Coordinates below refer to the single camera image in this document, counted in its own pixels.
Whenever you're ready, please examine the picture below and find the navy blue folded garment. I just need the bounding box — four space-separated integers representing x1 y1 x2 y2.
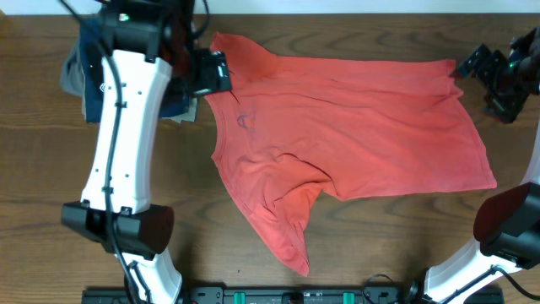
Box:
78 14 193 123

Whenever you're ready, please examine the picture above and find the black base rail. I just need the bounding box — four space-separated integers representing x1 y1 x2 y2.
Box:
81 287 505 304

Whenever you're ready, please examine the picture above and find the grey folded garment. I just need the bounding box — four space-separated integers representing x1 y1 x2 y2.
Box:
59 38 84 97

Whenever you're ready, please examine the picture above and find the black right base cable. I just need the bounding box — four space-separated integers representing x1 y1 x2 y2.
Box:
361 273 406 304

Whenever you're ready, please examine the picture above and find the red soccer t-shirt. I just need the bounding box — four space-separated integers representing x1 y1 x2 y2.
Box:
208 33 497 276

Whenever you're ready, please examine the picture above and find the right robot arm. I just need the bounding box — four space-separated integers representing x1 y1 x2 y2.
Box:
401 28 539 304

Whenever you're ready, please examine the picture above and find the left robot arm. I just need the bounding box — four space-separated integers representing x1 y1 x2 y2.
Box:
62 1 232 303

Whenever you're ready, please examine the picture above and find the black folded shirt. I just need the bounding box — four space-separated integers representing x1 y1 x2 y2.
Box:
160 17 192 99

